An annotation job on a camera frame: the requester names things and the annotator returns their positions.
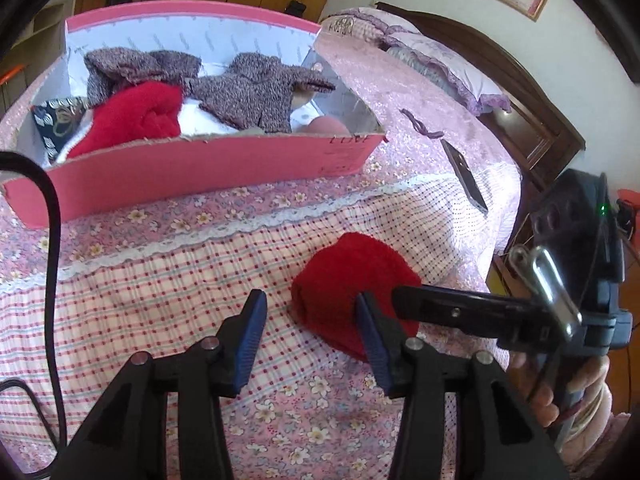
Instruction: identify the tan makeup sponge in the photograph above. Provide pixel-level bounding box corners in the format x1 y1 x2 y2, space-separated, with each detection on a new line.
290 87 321 111

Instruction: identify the pink cardboard box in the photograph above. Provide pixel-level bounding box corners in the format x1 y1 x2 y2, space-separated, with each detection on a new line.
2 1 388 228

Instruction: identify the dark leaf print cloth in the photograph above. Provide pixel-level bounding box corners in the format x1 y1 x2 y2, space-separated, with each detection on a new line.
31 97 93 166

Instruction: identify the red knit ball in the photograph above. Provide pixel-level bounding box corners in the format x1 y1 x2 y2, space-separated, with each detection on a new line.
290 232 426 363

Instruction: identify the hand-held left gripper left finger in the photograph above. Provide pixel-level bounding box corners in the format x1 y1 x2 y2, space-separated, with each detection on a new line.
50 289 268 480

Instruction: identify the red fluffy towel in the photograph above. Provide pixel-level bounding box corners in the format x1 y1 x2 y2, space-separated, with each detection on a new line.
65 81 185 161

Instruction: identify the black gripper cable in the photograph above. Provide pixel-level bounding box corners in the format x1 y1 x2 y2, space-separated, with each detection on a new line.
0 151 68 476

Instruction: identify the grey-brown knit sweater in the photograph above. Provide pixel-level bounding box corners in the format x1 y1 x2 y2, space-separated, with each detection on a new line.
192 52 337 134
83 46 202 107

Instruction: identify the purple ruffled pillow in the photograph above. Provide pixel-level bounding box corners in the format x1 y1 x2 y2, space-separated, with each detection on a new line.
382 31 512 115

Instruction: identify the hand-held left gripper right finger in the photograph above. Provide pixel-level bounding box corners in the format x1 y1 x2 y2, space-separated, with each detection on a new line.
355 291 571 480

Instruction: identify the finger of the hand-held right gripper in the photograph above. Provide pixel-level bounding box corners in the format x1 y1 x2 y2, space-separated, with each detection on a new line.
391 284 551 353

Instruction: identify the dark wooden headboard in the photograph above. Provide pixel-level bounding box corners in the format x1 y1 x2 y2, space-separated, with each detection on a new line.
375 1 586 191

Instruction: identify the pink floral bedsheet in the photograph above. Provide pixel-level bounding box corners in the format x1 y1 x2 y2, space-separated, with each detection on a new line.
0 30 523 480

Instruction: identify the purple string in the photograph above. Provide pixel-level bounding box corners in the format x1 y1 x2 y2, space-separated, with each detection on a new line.
400 108 445 139

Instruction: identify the pink cartoon print pillow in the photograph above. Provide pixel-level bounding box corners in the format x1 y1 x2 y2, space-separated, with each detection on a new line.
320 7 401 46

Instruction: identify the person's right forearm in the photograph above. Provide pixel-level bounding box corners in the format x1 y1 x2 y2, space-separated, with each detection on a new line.
550 385 636 471

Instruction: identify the white waffle towel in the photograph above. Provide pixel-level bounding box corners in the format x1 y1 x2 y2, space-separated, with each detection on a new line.
55 97 241 163

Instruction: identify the person's right hand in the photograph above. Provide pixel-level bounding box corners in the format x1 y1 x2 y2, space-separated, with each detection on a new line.
510 350 613 433

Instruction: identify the pink makeup sponge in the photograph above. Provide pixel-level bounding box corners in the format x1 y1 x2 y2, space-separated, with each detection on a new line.
300 115 353 137

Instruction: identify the dark flat metal strip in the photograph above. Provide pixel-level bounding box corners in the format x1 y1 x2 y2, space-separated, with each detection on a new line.
440 139 489 213

